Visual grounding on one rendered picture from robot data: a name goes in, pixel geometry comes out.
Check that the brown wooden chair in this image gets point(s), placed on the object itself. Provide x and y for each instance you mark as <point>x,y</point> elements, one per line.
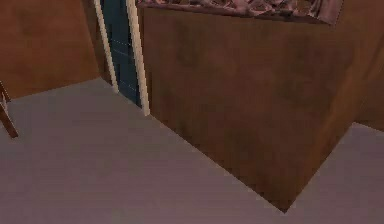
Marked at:
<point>5,115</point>

